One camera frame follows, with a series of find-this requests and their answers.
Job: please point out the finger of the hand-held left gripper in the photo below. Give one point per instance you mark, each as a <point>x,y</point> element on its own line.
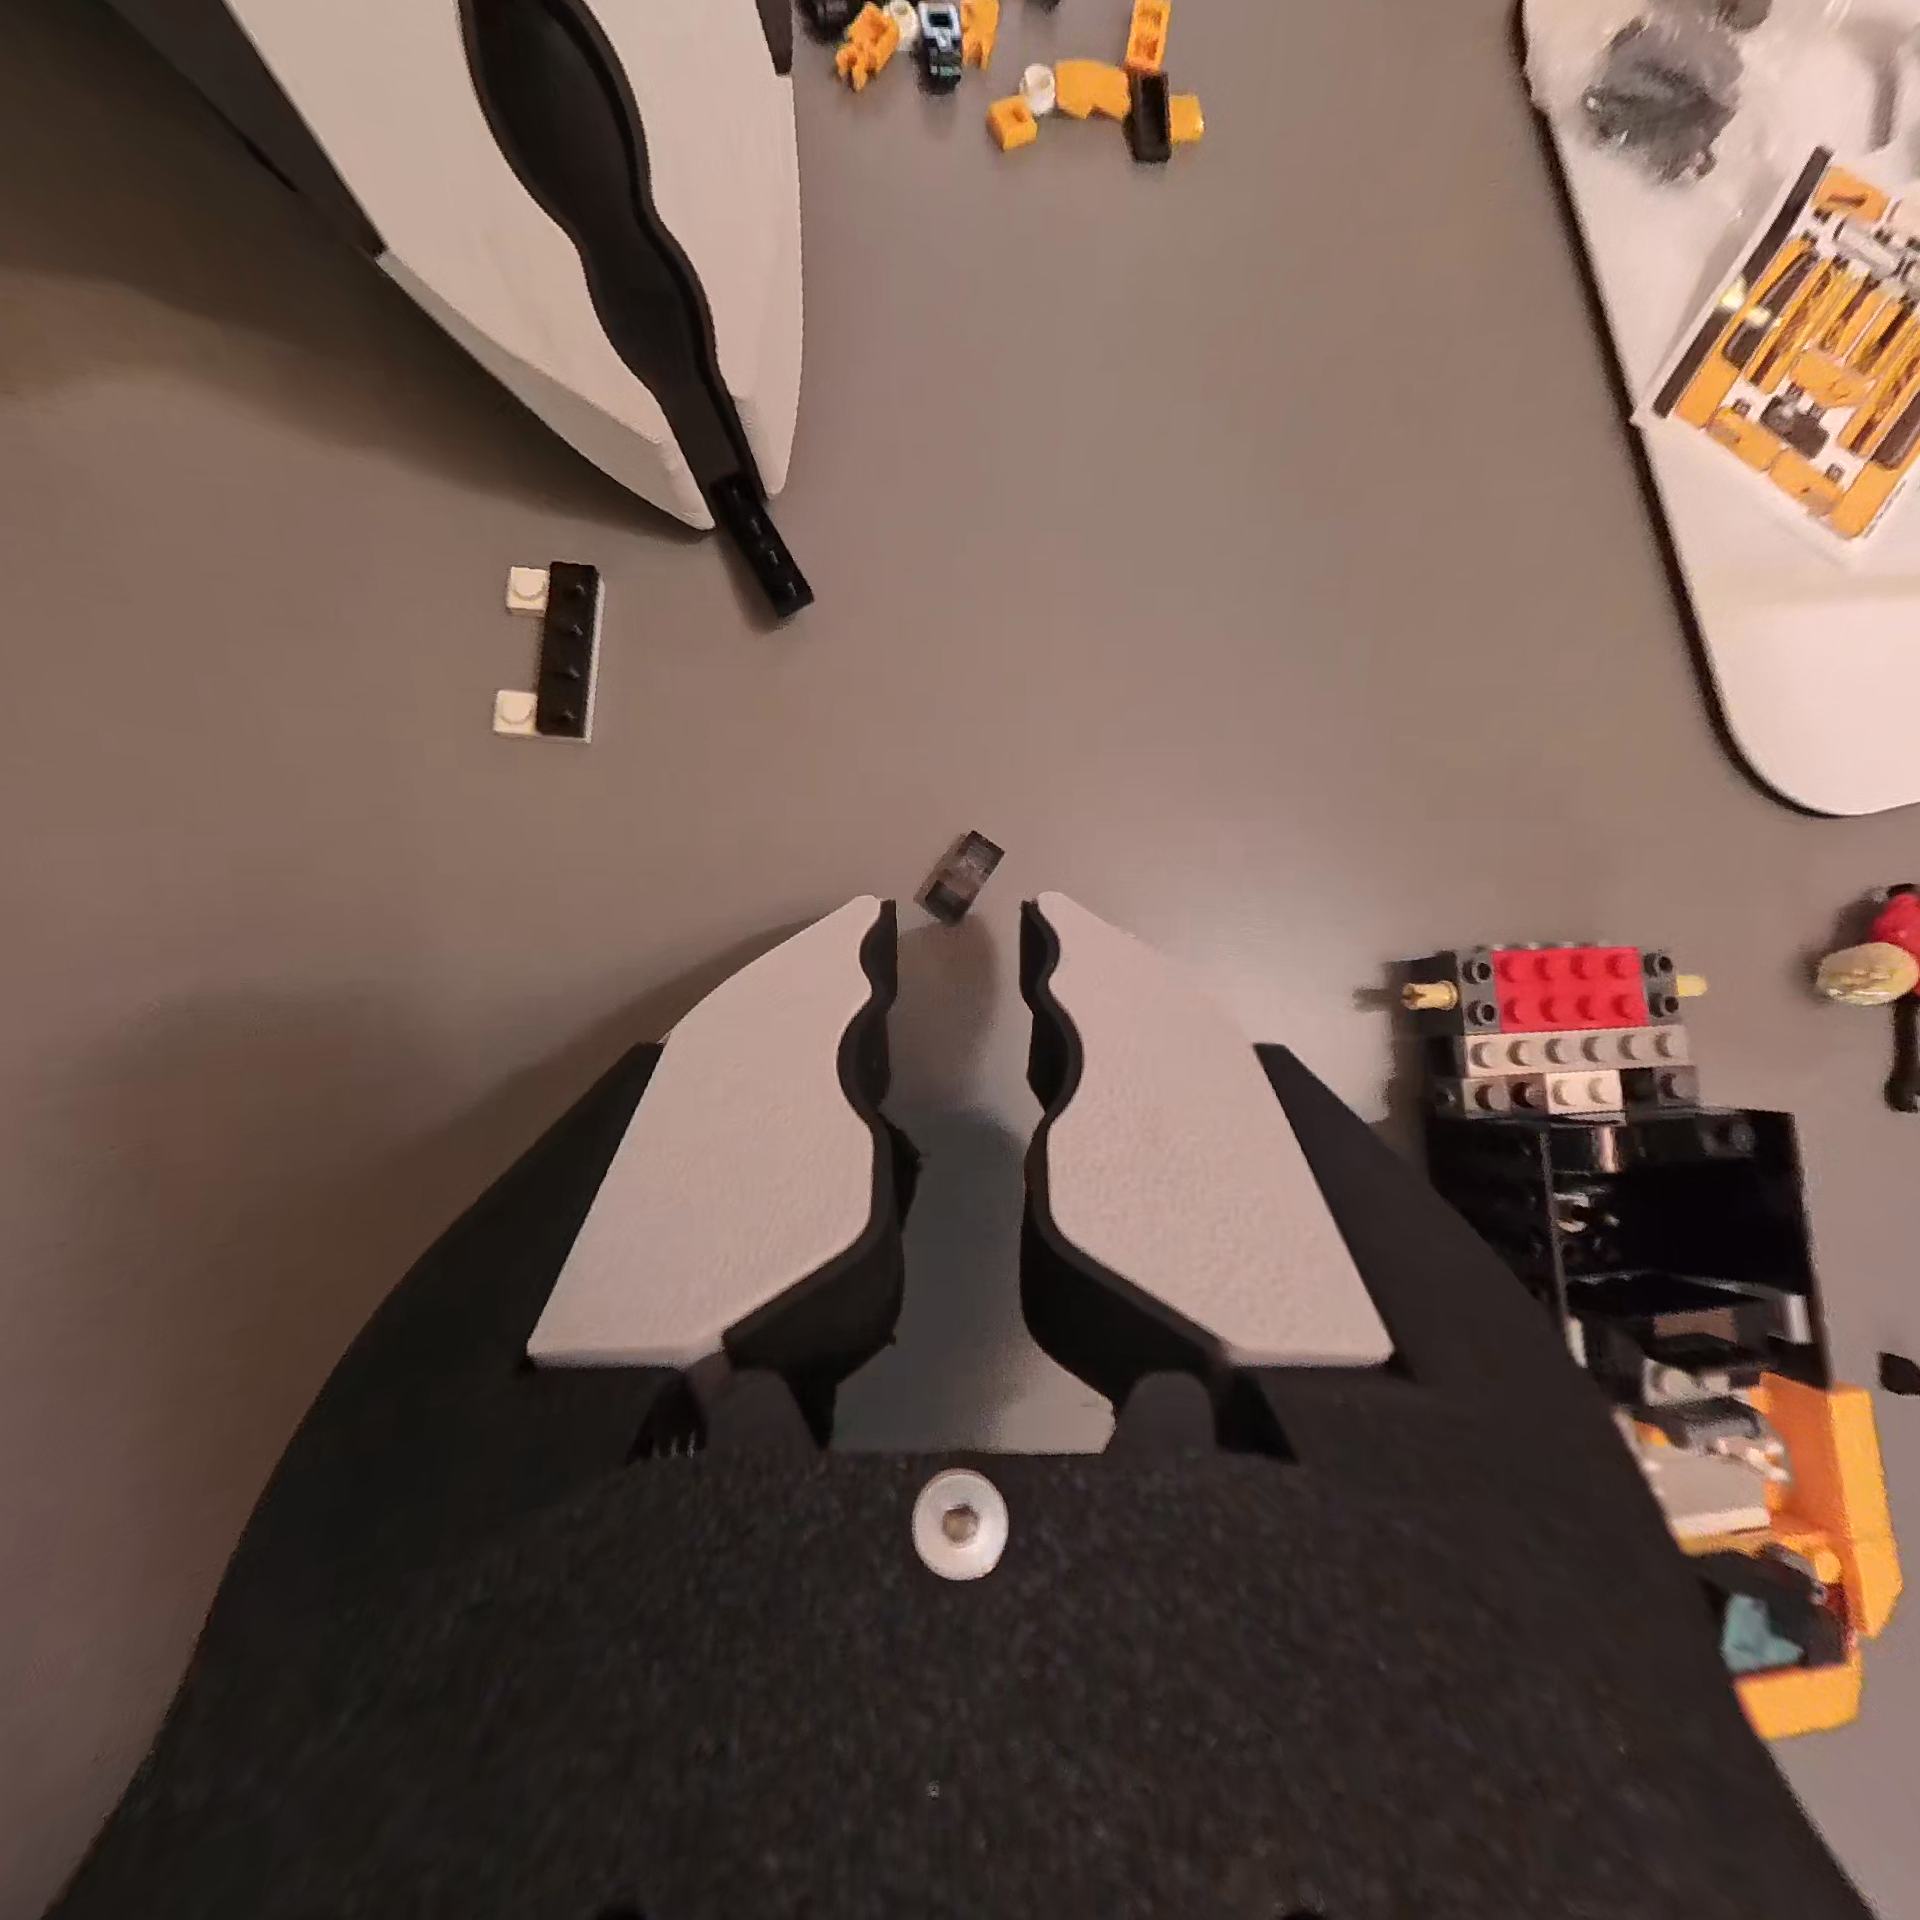
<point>451,226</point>
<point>735,181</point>

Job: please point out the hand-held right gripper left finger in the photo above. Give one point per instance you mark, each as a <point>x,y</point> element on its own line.
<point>718,1172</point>

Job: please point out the pile of mixed small lego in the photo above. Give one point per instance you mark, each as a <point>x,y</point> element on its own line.
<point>1078,90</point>

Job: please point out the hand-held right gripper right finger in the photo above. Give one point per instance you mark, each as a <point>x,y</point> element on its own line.
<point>1201,1201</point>

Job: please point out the small smoky lego brick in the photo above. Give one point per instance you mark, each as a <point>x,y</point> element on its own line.
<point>961,877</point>

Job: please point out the white tray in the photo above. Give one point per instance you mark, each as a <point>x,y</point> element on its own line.
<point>1801,675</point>

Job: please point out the bag of dark lego parts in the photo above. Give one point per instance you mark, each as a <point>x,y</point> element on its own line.
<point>1665,83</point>

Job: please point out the partly built lego car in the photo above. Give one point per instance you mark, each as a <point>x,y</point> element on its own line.
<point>1652,1229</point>

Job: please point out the white round lego piece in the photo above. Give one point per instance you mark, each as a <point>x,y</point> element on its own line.
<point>1868,971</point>

